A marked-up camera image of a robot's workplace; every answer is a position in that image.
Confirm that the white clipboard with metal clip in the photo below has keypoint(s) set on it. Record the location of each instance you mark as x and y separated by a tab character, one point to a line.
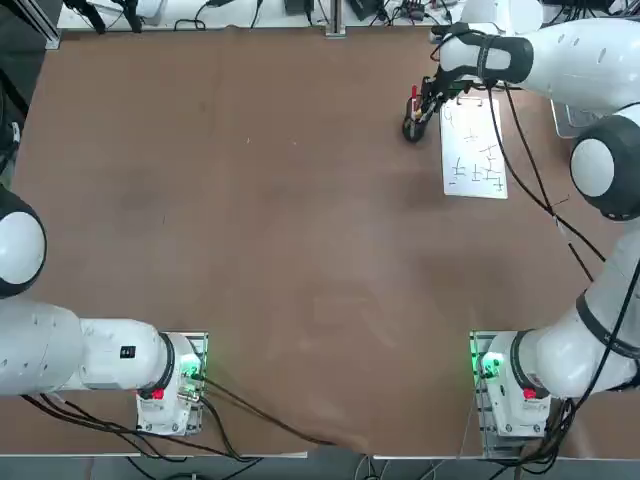
472	102

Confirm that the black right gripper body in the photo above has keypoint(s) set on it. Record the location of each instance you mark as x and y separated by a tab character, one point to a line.
445	86

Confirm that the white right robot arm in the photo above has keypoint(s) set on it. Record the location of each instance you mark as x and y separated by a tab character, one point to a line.
575	55

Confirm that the silver mesh letter tray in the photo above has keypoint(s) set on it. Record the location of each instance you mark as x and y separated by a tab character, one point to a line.
565	120

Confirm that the aluminium profile post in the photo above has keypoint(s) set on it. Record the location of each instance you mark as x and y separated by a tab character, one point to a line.
336	20
42	25

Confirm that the black mesh pen holder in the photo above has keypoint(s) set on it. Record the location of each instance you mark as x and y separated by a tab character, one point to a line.
412	136

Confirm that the white A4 paper sheet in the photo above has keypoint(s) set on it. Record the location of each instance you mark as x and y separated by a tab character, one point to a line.
452	150

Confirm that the small black power adapter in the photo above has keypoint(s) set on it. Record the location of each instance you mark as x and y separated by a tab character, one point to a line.
215	2

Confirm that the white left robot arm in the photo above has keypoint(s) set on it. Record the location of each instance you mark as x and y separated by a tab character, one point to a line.
50	345

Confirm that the yellow pen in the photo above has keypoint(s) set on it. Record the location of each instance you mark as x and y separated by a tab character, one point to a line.
418	116

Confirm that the red capped marker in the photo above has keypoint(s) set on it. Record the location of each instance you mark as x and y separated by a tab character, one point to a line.
413	92

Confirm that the large black power brick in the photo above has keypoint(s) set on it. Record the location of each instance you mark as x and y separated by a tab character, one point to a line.
299	6
365	7

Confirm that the black tripod leg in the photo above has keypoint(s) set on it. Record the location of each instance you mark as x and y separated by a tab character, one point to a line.
132	17
92	17

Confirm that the orange black electronic device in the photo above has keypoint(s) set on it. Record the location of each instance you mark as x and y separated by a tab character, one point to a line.
412	11

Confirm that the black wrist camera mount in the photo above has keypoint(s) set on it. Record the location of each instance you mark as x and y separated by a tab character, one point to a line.
450	31

